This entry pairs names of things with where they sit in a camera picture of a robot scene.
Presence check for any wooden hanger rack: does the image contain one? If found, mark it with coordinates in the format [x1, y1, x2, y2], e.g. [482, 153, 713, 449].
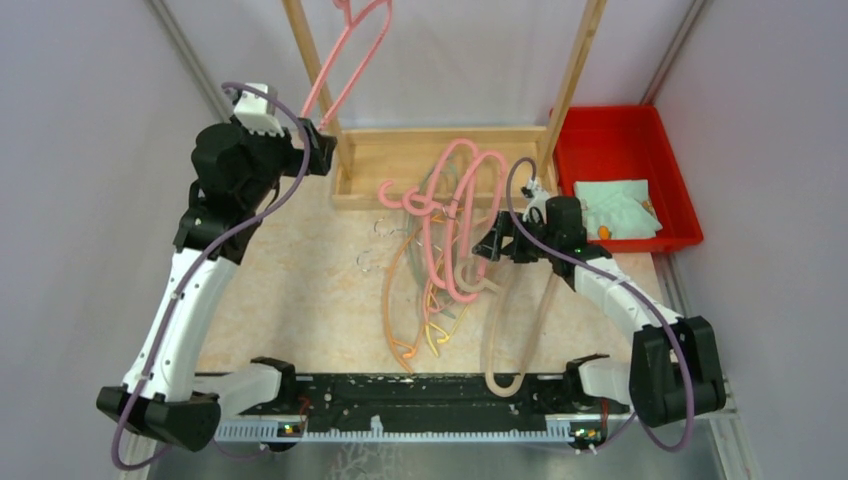
[283, 1, 606, 210]

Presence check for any pale green cloth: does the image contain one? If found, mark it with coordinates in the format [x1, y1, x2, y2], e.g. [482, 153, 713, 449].
[574, 179, 663, 240]

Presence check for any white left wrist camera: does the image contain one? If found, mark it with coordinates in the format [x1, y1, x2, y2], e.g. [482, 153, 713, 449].
[234, 89, 284, 137]

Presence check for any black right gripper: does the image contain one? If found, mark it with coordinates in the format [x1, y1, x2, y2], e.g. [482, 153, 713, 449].
[473, 210, 559, 263]

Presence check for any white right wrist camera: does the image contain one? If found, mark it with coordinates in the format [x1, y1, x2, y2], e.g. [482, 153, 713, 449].
[521, 181, 551, 223]

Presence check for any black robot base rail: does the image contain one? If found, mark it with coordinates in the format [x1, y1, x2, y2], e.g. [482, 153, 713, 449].
[214, 373, 630, 449]

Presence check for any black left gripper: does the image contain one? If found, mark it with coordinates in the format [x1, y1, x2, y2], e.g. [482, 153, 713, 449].
[229, 112, 335, 209]

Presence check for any large pink plastic hanger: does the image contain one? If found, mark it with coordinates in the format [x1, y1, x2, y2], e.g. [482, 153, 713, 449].
[301, 0, 395, 132]

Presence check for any red plastic bin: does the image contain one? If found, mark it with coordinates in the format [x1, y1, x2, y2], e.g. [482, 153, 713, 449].
[554, 105, 704, 253]

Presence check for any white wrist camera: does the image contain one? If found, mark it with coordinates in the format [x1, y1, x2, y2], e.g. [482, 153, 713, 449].
[521, 181, 551, 223]
[234, 89, 284, 137]

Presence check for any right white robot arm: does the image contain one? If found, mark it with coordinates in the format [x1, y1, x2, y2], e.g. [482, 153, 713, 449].
[472, 196, 727, 427]

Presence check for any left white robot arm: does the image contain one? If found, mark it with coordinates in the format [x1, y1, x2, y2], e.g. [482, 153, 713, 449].
[96, 119, 337, 452]

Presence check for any thin pink wire hanger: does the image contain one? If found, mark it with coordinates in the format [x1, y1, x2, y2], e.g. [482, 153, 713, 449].
[422, 270, 456, 324]

